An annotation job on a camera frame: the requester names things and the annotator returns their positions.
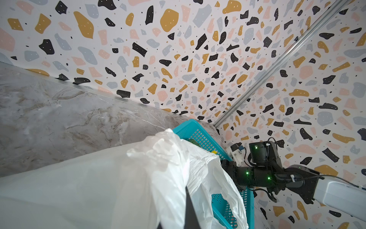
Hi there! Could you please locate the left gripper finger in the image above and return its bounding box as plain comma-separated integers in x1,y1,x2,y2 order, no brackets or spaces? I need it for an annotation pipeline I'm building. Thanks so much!
184,187,201,229

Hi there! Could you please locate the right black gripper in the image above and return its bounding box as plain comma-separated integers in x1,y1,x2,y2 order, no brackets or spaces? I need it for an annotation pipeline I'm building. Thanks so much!
221,140,286,194

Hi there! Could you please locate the white plastic bag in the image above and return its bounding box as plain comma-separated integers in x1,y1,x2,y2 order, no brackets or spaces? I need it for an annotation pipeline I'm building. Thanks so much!
1,129,248,229

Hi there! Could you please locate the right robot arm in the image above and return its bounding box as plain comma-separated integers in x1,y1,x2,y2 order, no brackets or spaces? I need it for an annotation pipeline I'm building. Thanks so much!
221,137,366,221

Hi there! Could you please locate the teal plastic basket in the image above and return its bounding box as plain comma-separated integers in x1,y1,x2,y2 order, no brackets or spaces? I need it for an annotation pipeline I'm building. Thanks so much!
173,120,254,229

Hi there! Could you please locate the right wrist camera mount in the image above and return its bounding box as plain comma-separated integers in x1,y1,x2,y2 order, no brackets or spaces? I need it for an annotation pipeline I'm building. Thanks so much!
227,143,249,167

